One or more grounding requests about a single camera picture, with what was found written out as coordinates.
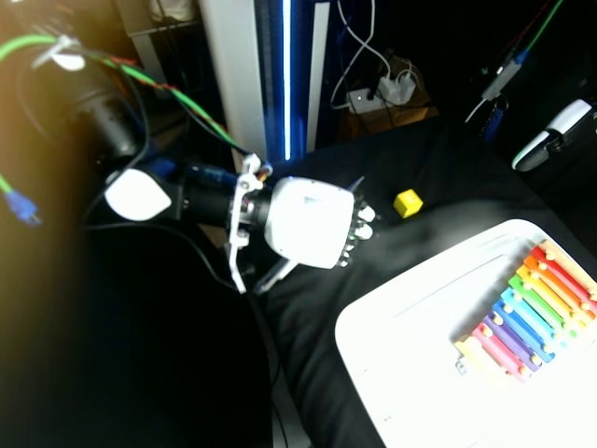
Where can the rainbow wooden xylophone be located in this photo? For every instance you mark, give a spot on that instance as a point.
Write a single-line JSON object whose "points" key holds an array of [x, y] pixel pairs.
{"points": [[522, 326]]}

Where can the white power strip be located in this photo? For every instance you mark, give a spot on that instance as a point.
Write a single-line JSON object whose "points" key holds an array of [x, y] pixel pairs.
{"points": [[364, 100]]}

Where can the black table cloth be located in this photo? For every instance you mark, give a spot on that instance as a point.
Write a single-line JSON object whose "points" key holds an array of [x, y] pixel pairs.
{"points": [[317, 326]]}

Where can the white charger plug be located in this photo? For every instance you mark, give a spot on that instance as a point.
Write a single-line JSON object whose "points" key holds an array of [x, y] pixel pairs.
{"points": [[396, 88]]}

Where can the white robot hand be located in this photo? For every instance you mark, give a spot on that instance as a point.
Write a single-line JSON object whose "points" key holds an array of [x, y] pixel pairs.
{"points": [[566, 116], [308, 219]]}

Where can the brown board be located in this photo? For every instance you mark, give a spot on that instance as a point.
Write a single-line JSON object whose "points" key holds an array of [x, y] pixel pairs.
{"points": [[410, 114]]}

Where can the white plastic storage box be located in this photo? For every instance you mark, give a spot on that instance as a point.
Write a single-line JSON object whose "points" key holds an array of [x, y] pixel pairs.
{"points": [[420, 373]]}

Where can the yellow cube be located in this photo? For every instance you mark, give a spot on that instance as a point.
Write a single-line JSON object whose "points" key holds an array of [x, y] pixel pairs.
{"points": [[408, 204]]}

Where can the white pillar with blue light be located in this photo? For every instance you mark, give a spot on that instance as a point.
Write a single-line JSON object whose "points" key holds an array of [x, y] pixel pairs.
{"points": [[238, 56]]}

